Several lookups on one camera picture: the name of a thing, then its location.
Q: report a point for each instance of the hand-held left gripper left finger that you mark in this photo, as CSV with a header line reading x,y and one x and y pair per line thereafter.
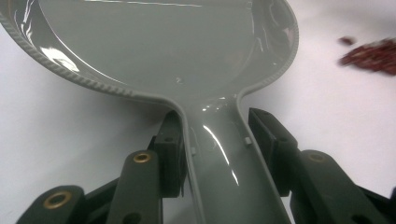
x,y
171,155

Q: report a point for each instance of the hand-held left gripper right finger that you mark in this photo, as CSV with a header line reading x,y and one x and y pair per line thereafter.
x,y
275,149

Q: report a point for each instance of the grey dustpan with orange edge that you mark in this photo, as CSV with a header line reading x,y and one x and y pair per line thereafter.
x,y
155,46

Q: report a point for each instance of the red kidney beans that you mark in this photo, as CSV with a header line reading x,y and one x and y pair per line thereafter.
x,y
372,57

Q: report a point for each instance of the white table mat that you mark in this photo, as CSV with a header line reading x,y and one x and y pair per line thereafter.
x,y
62,133

